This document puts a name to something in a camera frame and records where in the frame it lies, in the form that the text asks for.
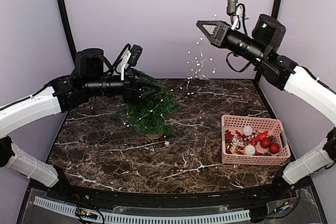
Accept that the small green christmas tree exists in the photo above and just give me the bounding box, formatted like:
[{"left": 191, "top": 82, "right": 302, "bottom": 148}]
[{"left": 122, "top": 76, "right": 180, "bottom": 139}]

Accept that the white ball ornament upper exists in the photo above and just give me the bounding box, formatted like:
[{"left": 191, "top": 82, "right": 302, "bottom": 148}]
[{"left": 242, "top": 125, "right": 253, "bottom": 136}]

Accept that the red bow ornament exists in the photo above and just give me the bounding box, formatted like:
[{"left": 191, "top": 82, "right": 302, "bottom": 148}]
[{"left": 251, "top": 131, "right": 268, "bottom": 142}]

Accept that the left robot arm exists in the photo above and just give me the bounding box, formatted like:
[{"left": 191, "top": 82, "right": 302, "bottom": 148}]
[{"left": 1, "top": 44, "right": 161, "bottom": 201}]

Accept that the white ball ornament lower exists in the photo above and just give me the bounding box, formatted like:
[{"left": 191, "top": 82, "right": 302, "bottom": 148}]
[{"left": 244, "top": 144, "right": 256, "bottom": 156}]

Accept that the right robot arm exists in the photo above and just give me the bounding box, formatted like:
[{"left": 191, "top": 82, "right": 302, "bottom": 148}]
[{"left": 196, "top": 14, "right": 335, "bottom": 200}]

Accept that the red glitter ball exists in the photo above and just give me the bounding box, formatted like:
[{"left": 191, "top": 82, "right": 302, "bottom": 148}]
[
  {"left": 269, "top": 143, "right": 280, "bottom": 154},
  {"left": 260, "top": 137, "right": 272, "bottom": 149}
]

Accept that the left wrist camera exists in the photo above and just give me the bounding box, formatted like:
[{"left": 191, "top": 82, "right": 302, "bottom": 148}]
[{"left": 113, "top": 44, "right": 143, "bottom": 81}]

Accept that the pink plastic basket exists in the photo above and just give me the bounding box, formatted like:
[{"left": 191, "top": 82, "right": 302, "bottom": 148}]
[{"left": 222, "top": 115, "right": 291, "bottom": 166}]

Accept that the red glitter ball left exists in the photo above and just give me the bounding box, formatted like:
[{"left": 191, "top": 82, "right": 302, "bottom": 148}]
[{"left": 260, "top": 137, "right": 272, "bottom": 149}]

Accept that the white snowflake ornament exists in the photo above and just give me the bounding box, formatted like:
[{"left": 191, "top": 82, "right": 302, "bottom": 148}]
[{"left": 230, "top": 137, "right": 244, "bottom": 148}]

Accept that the red glitter ball right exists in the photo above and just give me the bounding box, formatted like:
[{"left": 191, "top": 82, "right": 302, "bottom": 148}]
[{"left": 269, "top": 143, "right": 280, "bottom": 154}]

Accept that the white ball ornament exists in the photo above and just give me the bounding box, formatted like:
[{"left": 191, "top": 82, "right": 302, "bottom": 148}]
[
  {"left": 242, "top": 125, "right": 253, "bottom": 136},
  {"left": 244, "top": 144, "right": 256, "bottom": 156}
]

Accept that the white slotted cable duct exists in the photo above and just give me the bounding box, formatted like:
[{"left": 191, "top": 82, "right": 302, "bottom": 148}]
[{"left": 33, "top": 196, "right": 251, "bottom": 223}]

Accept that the black front table rail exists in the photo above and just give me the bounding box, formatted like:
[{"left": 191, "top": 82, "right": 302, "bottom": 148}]
[{"left": 47, "top": 166, "right": 300, "bottom": 210}]

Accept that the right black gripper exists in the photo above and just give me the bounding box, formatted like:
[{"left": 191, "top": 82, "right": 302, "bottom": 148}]
[{"left": 196, "top": 20, "right": 267, "bottom": 66}]

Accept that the fairy light string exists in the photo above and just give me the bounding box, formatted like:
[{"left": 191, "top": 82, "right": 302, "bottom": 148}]
[{"left": 122, "top": 14, "right": 217, "bottom": 138}]

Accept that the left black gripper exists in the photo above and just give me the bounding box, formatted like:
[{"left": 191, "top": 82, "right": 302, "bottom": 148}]
[{"left": 85, "top": 68, "right": 161, "bottom": 103}]

